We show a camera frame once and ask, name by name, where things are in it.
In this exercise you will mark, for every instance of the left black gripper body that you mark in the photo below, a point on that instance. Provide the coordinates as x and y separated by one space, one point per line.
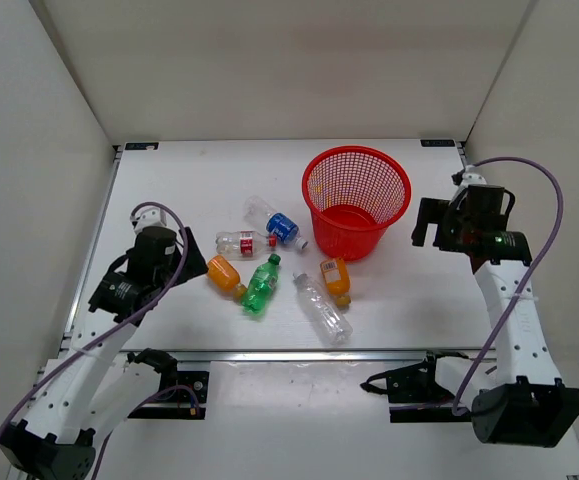
168 271

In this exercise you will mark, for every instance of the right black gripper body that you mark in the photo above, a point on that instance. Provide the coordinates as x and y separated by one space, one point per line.
455 223

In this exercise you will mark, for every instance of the green soda bottle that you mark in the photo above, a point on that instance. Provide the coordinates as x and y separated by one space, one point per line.
261 286

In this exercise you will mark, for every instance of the orange juice bottle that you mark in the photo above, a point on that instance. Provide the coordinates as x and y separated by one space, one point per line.
336 281
225 278

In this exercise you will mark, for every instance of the clear ribbed water bottle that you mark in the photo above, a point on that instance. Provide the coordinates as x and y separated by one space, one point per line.
329 323

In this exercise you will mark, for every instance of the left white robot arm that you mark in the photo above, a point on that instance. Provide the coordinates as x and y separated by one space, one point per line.
64 428

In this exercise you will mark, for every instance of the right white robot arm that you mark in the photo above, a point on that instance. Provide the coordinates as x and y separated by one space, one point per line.
522 399

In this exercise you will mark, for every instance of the red plastic mesh bin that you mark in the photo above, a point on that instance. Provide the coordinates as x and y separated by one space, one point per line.
354 194

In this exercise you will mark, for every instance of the red label clear bottle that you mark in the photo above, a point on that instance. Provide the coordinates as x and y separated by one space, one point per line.
244 244

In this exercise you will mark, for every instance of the right black corner label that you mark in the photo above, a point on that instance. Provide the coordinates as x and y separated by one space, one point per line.
437 143

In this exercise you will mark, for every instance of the black corner label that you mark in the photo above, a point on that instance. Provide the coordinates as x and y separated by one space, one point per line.
437 143
141 146

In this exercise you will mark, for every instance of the blue label clear bottle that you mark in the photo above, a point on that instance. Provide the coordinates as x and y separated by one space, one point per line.
266 219

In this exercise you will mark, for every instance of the left black corner label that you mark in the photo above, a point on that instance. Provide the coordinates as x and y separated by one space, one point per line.
141 146

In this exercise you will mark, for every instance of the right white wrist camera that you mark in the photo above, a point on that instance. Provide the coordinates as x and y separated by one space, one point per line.
468 176

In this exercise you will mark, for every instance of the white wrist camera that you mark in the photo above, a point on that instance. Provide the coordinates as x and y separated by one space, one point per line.
148 217
468 176

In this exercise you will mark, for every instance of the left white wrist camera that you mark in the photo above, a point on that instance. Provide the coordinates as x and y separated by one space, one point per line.
148 217

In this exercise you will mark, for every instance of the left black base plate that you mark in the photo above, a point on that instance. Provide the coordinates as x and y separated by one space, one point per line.
183 396

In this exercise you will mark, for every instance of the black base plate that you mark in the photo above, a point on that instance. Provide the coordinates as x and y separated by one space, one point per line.
413 394
183 396

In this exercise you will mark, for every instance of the aluminium table rail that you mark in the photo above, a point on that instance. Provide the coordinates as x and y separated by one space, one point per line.
404 299

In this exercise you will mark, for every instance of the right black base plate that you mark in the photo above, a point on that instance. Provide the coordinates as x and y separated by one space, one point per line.
413 394

